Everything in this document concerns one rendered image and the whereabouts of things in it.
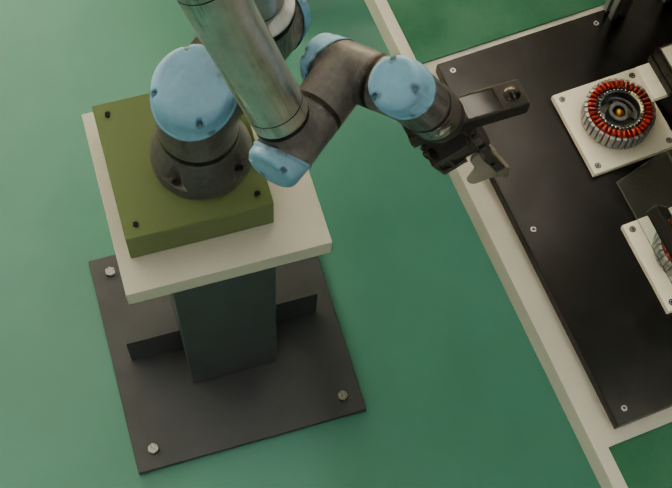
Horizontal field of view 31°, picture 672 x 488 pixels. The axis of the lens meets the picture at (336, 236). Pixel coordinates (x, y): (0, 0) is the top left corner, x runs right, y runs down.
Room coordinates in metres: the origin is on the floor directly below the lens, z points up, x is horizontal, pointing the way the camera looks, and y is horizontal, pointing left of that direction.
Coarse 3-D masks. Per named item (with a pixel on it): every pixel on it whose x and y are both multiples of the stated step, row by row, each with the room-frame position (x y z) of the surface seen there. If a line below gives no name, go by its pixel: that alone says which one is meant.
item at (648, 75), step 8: (656, 48) 1.03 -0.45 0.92; (664, 48) 1.03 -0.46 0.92; (656, 56) 1.02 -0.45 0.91; (664, 56) 1.02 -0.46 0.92; (648, 64) 1.03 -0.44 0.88; (656, 64) 1.02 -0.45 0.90; (664, 64) 1.00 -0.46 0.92; (640, 72) 1.01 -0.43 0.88; (648, 72) 1.01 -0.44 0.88; (656, 72) 1.01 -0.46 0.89; (664, 72) 1.00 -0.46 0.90; (640, 80) 1.00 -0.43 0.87; (648, 80) 1.00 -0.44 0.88; (656, 80) 1.00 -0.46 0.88; (664, 80) 0.99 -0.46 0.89; (648, 88) 0.98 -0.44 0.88; (656, 88) 0.98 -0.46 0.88; (664, 88) 0.98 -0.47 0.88; (656, 96) 0.97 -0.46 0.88; (664, 96) 0.97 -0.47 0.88
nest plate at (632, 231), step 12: (624, 228) 0.79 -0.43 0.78; (636, 228) 0.80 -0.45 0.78; (636, 240) 0.78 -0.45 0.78; (636, 252) 0.76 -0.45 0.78; (648, 252) 0.76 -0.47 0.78; (648, 264) 0.74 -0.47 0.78; (648, 276) 0.72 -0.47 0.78; (660, 276) 0.72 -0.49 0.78; (660, 288) 0.70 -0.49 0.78; (660, 300) 0.69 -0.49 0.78
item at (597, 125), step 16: (608, 80) 1.03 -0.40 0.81; (592, 96) 1.00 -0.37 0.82; (608, 96) 1.01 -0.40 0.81; (624, 96) 1.01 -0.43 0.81; (640, 96) 1.01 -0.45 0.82; (592, 112) 0.97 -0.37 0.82; (608, 112) 0.98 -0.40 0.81; (624, 112) 0.98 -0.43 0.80; (640, 112) 0.98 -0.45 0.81; (592, 128) 0.95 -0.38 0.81; (608, 128) 0.94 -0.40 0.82; (624, 128) 0.95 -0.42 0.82; (640, 128) 0.95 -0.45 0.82; (608, 144) 0.93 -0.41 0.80; (624, 144) 0.93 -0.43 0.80
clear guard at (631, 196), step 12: (660, 156) 0.77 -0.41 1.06; (648, 168) 0.76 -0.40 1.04; (660, 168) 0.75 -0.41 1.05; (624, 180) 0.75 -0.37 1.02; (636, 180) 0.75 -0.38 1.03; (648, 180) 0.74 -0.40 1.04; (660, 180) 0.74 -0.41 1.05; (624, 192) 0.74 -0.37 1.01; (636, 192) 0.73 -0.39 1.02; (648, 192) 0.73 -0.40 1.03; (660, 192) 0.73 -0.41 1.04; (636, 204) 0.72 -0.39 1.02; (648, 204) 0.71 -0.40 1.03; (660, 204) 0.71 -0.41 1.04; (636, 216) 0.70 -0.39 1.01; (648, 228) 0.68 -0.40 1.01; (648, 240) 0.67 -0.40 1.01; (660, 240) 0.67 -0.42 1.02; (660, 252) 0.65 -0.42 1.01
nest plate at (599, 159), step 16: (624, 80) 1.06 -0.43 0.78; (560, 96) 1.01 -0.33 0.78; (576, 96) 1.02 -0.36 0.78; (560, 112) 0.99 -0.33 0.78; (576, 112) 0.99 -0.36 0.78; (656, 112) 1.00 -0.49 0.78; (576, 128) 0.96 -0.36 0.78; (656, 128) 0.97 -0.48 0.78; (576, 144) 0.93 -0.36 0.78; (592, 144) 0.93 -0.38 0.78; (640, 144) 0.94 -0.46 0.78; (656, 144) 0.94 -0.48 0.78; (592, 160) 0.90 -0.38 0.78; (608, 160) 0.91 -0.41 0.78; (624, 160) 0.91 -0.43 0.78; (640, 160) 0.92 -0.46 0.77; (592, 176) 0.88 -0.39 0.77
